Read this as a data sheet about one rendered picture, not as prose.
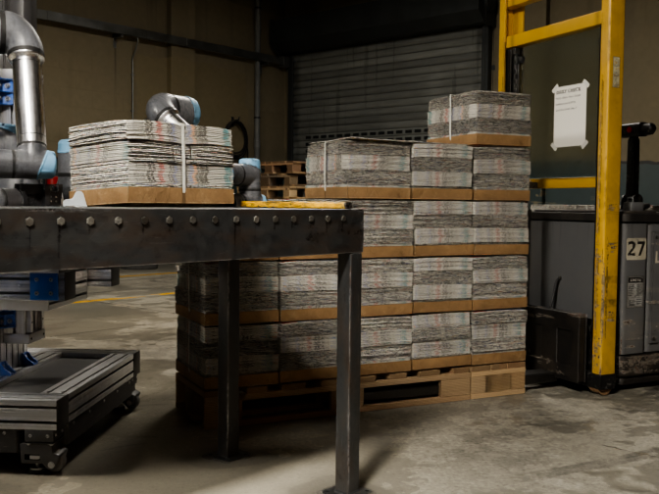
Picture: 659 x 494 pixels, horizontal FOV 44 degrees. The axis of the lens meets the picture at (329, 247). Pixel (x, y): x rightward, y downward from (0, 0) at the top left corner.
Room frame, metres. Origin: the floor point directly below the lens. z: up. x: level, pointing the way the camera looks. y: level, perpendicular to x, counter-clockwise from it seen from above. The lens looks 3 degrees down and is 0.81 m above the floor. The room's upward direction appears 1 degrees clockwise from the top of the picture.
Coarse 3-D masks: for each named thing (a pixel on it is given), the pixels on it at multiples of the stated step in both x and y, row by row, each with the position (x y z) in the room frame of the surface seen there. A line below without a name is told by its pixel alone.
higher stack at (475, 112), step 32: (448, 96) 3.62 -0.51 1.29; (480, 96) 3.43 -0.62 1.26; (512, 96) 3.50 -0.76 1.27; (448, 128) 3.61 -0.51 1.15; (480, 128) 3.43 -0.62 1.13; (512, 128) 3.51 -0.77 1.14; (480, 160) 3.42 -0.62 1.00; (512, 160) 3.50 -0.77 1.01; (480, 224) 3.44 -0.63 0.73; (512, 224) 3.51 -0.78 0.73; (480, 256) 3.48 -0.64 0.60; (512, 256) 3.51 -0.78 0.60; (480, 288) 3.44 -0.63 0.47; (512, 288) 3.51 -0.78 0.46; (480, 320) 3.44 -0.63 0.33; (512, 320) 3.51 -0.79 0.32; (480, 352) 3.44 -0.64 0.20; (480, 384) 3.44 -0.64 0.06; (512, 384) 3.51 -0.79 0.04
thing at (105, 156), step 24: (72, 144) 2.36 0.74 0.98; (96, 144) 2.29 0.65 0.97; (120, 144) 2.21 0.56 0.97; (144, 144) 2.23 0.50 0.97; (168, 144) 2.29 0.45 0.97; (72, 168) 2.37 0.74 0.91; (96, 168) 2.29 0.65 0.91; (120, 168) 2.21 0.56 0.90; (144, 168) 2.23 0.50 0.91; (168, 168) 2.29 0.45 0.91
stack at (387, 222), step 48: (384, 240) 3.24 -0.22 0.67; (432, 240) 3.33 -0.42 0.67; (192, 288) 3.05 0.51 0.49; (240, 288) 2.97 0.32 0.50; (288, 288) 3.05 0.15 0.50; (336, 288) 3.14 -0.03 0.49; (384, 288) 3.24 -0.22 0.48; (432, 288) 3.33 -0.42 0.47; (192, 336) 3.04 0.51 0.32; (240, 336) 2.98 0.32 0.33; (288, 336) 3.05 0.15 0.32; (336, 336) 3.15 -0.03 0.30; (384, 336) 3.24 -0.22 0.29; (432, 336) 3.33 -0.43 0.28; (192, 384) 3.03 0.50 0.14; (288, 384) 3.05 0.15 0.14; (384, 384) 3.23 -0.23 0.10
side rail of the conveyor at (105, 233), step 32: (0, 224) 1.50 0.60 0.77; (32, 224) 1.55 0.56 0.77; (64, 224) 1.60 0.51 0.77; (96, 224) 1.65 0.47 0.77; (128, 224) 1.71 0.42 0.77; (160, 224) 1.77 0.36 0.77; (192, 224) 1.84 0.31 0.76; (224, 224) 1.91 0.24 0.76; (256, 224) 1.99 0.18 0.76; (288, 224) 2.07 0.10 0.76; (320, 224) 2.16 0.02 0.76; (352, 224) 2.26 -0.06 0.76; (0, 256) 1.50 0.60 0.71; (32, 256) 1.55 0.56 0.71; (64, 256) 1.60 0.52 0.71; (96, 256) 1.65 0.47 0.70; (128, 256) 1.71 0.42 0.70; (160, 256) 1.77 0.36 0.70; (192, 256) 1.84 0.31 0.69; (224, 256) 1.91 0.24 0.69; (256, 256) 1.99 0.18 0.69; (288, 256) 2.07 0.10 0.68
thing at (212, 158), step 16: (192, 128) 2.35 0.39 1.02; (208, 128) 2.39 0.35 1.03; (224, 128) 2.44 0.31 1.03; (192, 144) 2.35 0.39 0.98; (208, 144) 2.40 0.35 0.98; (224, 144) 2.43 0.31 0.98; (192, 160) 2.35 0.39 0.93; (208, 160) 2.39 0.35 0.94; (224, 160) 2.44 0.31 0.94; (192, 176) 2.35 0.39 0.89; (208, 176) 2.40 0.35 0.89; (224, 176) 2.44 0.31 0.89
